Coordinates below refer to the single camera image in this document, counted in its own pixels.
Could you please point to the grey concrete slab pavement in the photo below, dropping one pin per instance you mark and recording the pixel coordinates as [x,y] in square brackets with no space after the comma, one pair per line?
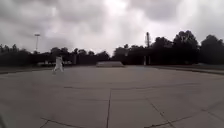
[133,100]

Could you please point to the tall floodlight pole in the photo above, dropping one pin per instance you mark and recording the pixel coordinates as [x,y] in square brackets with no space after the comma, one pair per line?
[37,41]

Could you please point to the row of dark trees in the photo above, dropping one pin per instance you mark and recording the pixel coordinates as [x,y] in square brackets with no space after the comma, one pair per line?
[173,50]

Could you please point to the low concrete ramp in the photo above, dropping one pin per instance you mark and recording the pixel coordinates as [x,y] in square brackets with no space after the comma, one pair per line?
[110,64]

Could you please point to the person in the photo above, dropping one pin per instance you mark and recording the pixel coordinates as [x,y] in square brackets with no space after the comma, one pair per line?
[58,64]

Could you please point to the low concrete kerb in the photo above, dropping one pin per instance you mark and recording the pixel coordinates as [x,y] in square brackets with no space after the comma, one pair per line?
[196,69]

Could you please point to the tall narrow tower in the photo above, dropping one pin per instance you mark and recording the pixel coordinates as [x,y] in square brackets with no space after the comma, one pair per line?
[147,43]

